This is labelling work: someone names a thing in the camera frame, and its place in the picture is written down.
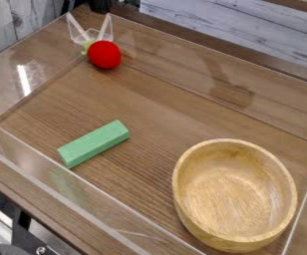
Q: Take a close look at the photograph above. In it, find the wooden bowl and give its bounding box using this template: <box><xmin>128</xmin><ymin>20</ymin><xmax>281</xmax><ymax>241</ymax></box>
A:
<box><xmin>170</xmin><ymin>138</ymin><xmax>297</xmax><ymax>253</ymax></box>

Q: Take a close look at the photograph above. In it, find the clear acrylic tray wall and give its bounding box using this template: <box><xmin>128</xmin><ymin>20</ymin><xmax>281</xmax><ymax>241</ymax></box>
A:
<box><xmin>0</xmin><ymin>9</ymin><xmax>307</xmax><ymax>255</ymax></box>

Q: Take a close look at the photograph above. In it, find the green rectangular block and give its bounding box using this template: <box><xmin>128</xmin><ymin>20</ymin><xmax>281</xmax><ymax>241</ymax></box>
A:
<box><xmin>58</xmin><ymin>120</ymin><xmax>130</xmax><ymax>168</ymax></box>

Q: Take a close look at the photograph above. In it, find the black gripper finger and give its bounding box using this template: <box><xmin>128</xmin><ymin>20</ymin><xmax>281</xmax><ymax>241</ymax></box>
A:
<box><xmin>89</xmin><ymin>0</ymin><xmax>114</xmax><ymax>13</ymax></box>

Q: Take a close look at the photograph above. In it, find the black table leg bracket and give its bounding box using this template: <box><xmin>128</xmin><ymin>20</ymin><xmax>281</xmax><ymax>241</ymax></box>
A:
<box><xmin>11</xmin><ymin>211</ymin><xmax>59</xmax><ymax>255</ymax></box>

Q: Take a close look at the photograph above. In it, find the red plush strawberry toy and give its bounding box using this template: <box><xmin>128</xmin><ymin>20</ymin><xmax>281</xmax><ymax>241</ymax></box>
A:
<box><xmin>82</xmin><ymin>40</ymin><xmax>122</xmax><ymax>70</ymax></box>

